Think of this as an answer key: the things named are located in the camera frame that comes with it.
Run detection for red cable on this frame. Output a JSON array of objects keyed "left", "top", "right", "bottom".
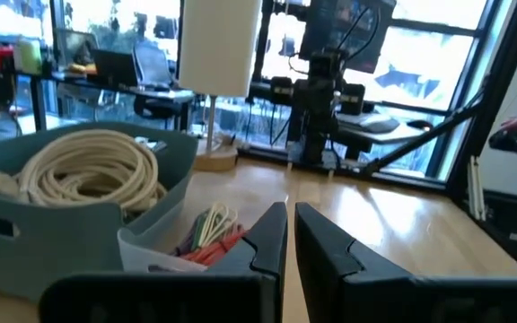
[{"left": 180, "top": 227, "right": 249, "bottom": 268}]

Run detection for black background laptop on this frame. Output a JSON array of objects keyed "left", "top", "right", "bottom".
[{"left": 92, "top": 48, "right": 141, "bottom": 87}]

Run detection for thin white rods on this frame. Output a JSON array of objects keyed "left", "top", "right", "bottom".
[{"left": 467, "top": 154, "right": 489, "bottom": 222}]

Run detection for white grey flat device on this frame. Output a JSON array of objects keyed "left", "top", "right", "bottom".
[{"left": 337, "top": 111, "right": 401, "bottom": 135}]

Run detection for small white cable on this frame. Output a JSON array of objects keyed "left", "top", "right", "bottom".
[{"left": 197, "top": 201, "right": 240, "bottom": 249}]

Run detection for yellow green box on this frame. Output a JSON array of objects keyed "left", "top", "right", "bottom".
[{"left": 13, "top": 38, "right": 44, "bottom": 75}]

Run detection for large black monitor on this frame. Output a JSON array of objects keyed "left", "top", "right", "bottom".
[{"left": 301, "top": 0, "right": 398, "bottom": 74}]

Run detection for teal plastic bin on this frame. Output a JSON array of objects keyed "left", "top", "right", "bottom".
[{"left": 0, "top": 121, "right": 199, "bottom": 304}]

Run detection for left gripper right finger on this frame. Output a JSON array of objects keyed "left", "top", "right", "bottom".
[{"left": 294, "top": 202, "right": 517, "bottom": 323}]

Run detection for grey open laptop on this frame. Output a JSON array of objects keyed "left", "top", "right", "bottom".
[{"left": 54, "top": 29, "right": 101, "bottom": 68}]

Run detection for grey mesh office chair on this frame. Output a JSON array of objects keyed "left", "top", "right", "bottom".
[{"left": 132, "top": 40, "right": 175, "bottom": 120}]

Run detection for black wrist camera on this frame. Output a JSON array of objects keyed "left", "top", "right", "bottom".
[{"left": 308, "top": 49, "right": 346, "bottom": 82}]

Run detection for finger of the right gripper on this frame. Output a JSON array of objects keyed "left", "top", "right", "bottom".
[
  {"left": 321, "top": 87, "right": 340, "bottom": 118},
  {"left": 302, "top": 87, "right": 320, "bottom": 118}
]

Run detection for white lamp with wooden base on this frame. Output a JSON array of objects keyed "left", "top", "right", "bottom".
[{"left": 178, "top": 0, "right": 263, "bottom": 172}]

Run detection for white braided cable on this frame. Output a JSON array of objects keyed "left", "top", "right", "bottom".
[
  {"left": 15, "top": 134, "right": 156, "bottom": 210},
  {"left": 0, "top": 147, "right": 161, "bottom": 214},
  {"left": 18, "top": 128, "right": 161, "bottom": 212},
  {"left": 38, "top": 147, "right": 152, "bottom": 207},
  {"left": 24, "top": 134, "right": 169, "bottom": 215}
]

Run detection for clear plastic container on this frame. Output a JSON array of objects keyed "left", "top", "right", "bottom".
[{"left": 117, "top": 201, "right": 250, "bottom": 275}]

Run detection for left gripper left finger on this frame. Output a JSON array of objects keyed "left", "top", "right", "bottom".
[{"left": 38, "top": 201, "right": 288, "bottom": 323}]

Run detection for black computer mouse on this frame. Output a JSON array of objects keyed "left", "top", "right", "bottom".
[{"left": 405, "top": 118, "right": 434, "bottom": 132}]

